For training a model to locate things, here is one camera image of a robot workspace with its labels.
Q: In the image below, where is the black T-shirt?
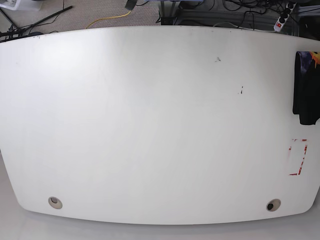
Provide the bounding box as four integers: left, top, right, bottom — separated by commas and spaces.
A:
292, 51, 320, 126

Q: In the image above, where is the white power strip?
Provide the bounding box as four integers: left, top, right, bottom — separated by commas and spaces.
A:
273, 1, 297, 33

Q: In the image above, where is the right table grommet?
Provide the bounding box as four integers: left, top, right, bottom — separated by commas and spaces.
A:
266, 199, 281, 212

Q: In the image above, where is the left table grommet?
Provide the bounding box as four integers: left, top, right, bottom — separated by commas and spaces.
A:
48, 197, 63, 210

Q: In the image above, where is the table grommet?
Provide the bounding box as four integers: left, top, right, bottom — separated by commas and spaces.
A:
48, 197, 63, 210
266, 199, 281, 212

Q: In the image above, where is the yellow cable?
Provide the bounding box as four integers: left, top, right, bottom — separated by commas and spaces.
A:
86, 9, 132, 30

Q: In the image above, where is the red tape marking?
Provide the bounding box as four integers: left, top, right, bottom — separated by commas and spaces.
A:
287, 138, 308, 176

